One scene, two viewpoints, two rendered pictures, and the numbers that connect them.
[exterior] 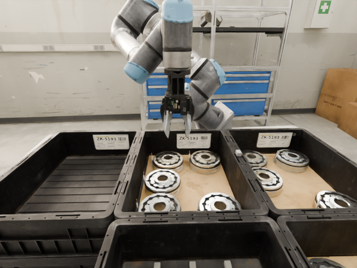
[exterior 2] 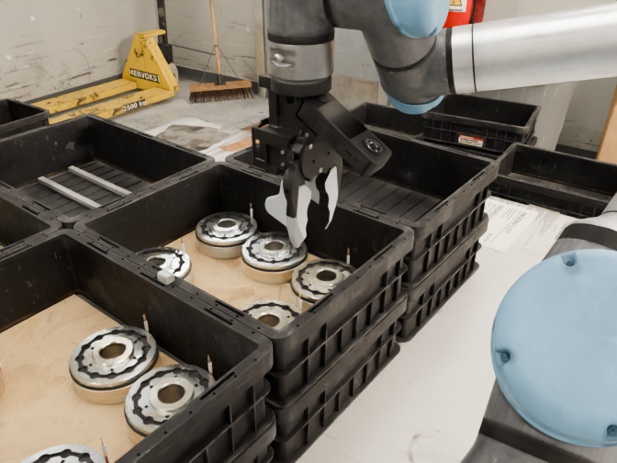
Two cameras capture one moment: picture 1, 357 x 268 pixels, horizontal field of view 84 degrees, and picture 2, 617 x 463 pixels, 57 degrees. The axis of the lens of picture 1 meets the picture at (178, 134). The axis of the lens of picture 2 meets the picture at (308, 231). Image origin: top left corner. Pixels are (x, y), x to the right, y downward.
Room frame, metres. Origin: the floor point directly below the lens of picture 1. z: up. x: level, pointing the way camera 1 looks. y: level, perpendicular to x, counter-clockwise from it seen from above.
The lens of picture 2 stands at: (0.99, -0.50, 1.34)
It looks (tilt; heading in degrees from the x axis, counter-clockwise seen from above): 31 degrees down; 130
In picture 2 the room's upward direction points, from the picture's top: straight up
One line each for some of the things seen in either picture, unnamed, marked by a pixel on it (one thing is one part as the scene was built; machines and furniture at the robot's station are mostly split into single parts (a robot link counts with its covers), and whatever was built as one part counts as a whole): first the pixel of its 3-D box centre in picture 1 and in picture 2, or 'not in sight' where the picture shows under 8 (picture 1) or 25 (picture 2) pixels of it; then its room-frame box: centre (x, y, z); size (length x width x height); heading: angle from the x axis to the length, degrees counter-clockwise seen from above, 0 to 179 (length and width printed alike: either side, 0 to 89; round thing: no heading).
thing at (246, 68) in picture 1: (210, 68); not in sight; (2.47, -0.37, 0.91); 1.70 x 0.10 x 0.05; 96
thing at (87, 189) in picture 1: (80, 178); (359, 192); (0.46, 0.28, 0.87); 0.40 x 0.30 x 0.11; 2
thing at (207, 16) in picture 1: (211, 19); not in sight; (2.67, -0.39, 1.44); 0.25 x 0.16 x 0.18; 96
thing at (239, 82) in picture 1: (239, 94); not in sight; (2.48, -0.77, 0.60); 0.72 x 0.03 x 0.56; 96
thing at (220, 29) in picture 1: (228, 31); not in sight; (2.69, -0.60, 1.32); 1.20 x 0.45 x 0.06; 96
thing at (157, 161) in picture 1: (168, 159); (326, 279); (0.58, 0.04, 0.86); 0.10 x 0.10 x 0.01
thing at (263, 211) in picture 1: (186, 162); (242, 234); (0.47, -0.02, 0.92); 0.40 x 0.30 x 0.02; 2
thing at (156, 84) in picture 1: (176, 96); not in sight; (2.40, 0.02, 0.60); 0.72 x 0.03 x 0.56; 96
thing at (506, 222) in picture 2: not in sight; (455, 209); (0.50, 0.62, 0.70); 0.33 x 0.23 x 0.01; 6
